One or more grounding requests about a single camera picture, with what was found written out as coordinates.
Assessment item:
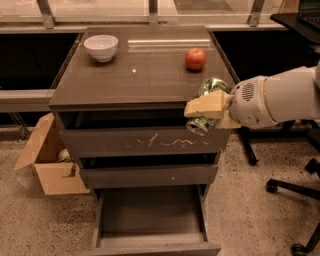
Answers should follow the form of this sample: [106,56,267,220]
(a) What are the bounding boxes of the open cardboard box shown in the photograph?
[15,113,90,195]

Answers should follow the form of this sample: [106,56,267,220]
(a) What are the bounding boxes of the green soda can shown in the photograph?
[186,77,231,136]

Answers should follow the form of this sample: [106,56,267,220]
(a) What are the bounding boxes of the black side desk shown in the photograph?
[233,12,320,167]

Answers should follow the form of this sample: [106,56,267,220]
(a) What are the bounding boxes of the bottom grey drawer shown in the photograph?
[83,185,221,256]

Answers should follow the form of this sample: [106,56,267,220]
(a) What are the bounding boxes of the white round object in box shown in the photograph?
[57,149,72,162]

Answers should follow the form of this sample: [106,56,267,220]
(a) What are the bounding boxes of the black office chair base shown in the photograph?
[265,119,320,256]

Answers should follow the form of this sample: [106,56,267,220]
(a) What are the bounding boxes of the top grey drawer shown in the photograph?
[57,109,230,158]

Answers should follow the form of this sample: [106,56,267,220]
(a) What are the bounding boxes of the middle grey drawer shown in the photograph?
[80,153,217,189]

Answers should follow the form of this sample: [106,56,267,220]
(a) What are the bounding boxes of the black laptop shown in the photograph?
[297,0,320,31]

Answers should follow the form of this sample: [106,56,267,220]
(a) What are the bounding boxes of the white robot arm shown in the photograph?
[184,66,320,135]

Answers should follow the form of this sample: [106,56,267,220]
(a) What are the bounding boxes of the grey drawer cabinet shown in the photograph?
[48,25,244,201]

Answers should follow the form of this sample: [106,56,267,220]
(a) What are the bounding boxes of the red apple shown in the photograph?
[185,48,206,71]

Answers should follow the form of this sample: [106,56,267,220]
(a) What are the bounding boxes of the white ceramic bowl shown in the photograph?
[83,35,118,62]

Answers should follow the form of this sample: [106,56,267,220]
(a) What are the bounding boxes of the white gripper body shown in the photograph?
[229,76,277,129]

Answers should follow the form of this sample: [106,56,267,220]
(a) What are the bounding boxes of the metal window railing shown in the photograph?
[0,0,300,31]

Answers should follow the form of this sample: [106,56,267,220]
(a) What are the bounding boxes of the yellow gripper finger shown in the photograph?
[216,110,241,129]
[184,89,233,119]

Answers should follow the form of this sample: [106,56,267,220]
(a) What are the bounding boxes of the grey drawer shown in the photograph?
[80,153,217,189]
[83,185,221,256]
[57,109,230,158]

